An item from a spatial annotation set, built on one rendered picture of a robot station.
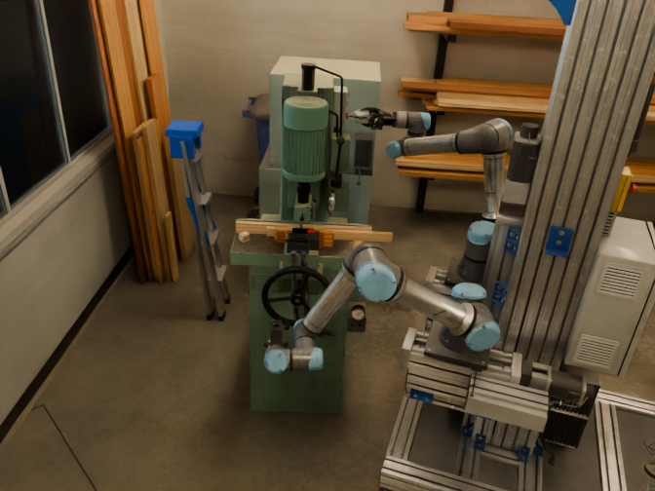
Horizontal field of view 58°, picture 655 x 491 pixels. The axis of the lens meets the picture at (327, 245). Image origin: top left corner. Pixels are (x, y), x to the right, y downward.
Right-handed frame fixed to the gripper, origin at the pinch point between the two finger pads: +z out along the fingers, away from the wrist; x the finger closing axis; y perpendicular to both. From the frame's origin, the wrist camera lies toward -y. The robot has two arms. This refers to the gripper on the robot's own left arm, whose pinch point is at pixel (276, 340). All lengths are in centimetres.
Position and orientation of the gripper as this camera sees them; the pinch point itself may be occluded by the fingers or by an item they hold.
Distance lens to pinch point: 228.3
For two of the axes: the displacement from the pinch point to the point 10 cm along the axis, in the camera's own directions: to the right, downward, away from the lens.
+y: 0.1, 10.0, -0.1
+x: 10.0, -0.1, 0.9
